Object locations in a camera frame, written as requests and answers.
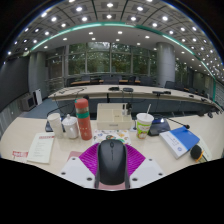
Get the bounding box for long curved conference table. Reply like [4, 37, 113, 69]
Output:
[48, 84, 218, 108]

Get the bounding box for black computer mouse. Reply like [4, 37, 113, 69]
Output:
[94, 139, 131, 190]

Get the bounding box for group of ceiling lights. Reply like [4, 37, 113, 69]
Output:
[6, 0, 224, 73]

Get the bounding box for white paper cup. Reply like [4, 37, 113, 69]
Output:
[46, 112, 65, 139]

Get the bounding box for black microphone with orange ring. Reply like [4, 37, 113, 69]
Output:
[189, 144, 205, 163]

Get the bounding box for white booklet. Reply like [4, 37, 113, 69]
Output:
[197, 134, 213, 163]

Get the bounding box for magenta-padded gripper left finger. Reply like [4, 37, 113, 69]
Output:
[59, 143, 101, 190]

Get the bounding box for white printed document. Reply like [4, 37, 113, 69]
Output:
[26, 132, 56, 165]

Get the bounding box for blue and white book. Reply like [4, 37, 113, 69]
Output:
[158, 125, 201, 160]

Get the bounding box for colourful sticker sheet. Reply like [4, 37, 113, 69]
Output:
[91, 128, 132, 146]

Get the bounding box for pink mouse pad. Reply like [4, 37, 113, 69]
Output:
[67, 150, 132, 192]

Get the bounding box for green white drink cup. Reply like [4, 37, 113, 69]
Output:
[135, 103, 155, 140]

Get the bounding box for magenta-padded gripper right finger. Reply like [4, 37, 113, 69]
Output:
[125, 143, 166, 190]

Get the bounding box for group of office chairs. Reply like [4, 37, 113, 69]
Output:
[66, 73, 214, 98]

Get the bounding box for white lidded ceramic cup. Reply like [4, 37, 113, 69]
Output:
[61, 113, 80, 140]

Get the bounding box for red thermos bottle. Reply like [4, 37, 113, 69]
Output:
[74, 97, 94, 141]

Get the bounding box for grey box monitor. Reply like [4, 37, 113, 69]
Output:
[19, 94, 37, 112]

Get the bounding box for black desk microphone unit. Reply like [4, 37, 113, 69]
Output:
[44, 119, 56, 133]
[148, 116, 172, 137]

